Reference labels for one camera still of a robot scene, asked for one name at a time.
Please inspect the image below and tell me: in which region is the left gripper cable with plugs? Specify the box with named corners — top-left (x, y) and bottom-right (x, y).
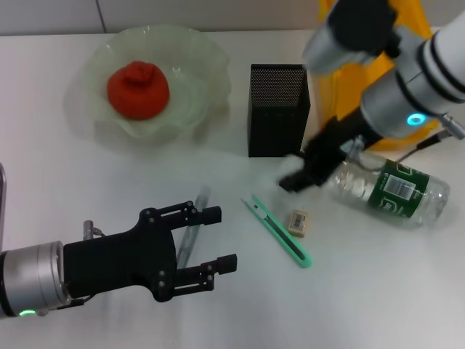
top-left (35, 219), bottom-right (107, 318)

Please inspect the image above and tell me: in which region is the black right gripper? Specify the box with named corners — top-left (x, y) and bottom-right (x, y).
top-left (277, 113), bottom-right (383, 194)

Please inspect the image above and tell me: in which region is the yellow plastic bin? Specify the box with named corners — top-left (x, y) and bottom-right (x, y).
top-left (315, 0), bottom-right (443, 153)

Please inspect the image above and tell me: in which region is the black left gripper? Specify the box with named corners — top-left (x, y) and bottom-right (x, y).
top-left (62, 200), bottom-right (238, 303)

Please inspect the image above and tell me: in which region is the beige eraser with barcode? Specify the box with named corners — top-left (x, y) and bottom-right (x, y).
top-left (286, 208), bottom-right (312, 238)

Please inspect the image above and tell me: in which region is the green utility knife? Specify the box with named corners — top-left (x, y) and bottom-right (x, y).
top-left (240, 193), bottom-right (314, 270)

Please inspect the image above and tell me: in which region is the black mesh pen holder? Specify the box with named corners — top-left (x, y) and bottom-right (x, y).
top-left (248, 63), bottom-right (312, 159)

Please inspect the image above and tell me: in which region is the clear water bottle green label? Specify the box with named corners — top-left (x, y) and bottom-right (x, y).
top-left (322, 150), bottom-right (451, 230)

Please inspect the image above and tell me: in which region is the green glass fruit plate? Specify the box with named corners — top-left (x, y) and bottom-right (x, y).
top-left (64, 24), bottom-right (232, 141)

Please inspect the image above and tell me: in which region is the right gripper cable with plugs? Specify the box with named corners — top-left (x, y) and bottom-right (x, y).
top-left (398, 111), bottom-right (465, 161)

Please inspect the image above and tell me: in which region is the grey metal rod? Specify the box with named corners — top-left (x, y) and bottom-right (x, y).
top-left (175, 185), bottom-right (213, 270)

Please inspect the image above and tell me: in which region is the gripper cable with plugs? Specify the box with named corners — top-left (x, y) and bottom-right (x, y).
top-left (35, 219), bottom-right (107, 318)
top-left (398, 111), bottom-right (465, 161)

